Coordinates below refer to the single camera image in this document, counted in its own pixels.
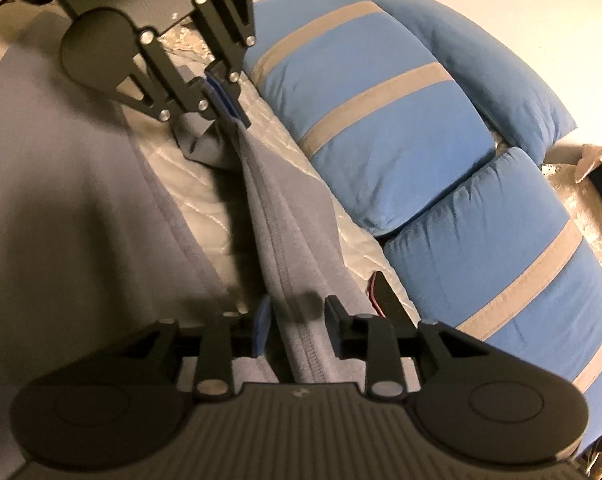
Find blue striped pillow right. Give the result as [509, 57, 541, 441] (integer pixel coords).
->
[383, 148, 602, 445]

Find blue striped pillow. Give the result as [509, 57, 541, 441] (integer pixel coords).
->
[383, 148, 602, 445]
[243, 0, 494, 236]

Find quilted white bedspread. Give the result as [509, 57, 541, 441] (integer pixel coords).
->
[0, 0, 423, 326]

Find plain blue pillow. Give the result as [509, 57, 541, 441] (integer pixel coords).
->
[373, 0, 577, 166]

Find grey sweatpants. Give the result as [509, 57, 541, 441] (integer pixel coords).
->
[0, 8, 423, 480]

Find black belt red edge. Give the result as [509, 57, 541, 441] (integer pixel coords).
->
[367, 271, 417, 337]

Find blue striped pillow left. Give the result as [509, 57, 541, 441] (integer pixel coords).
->
[243, 0, 494, 236]

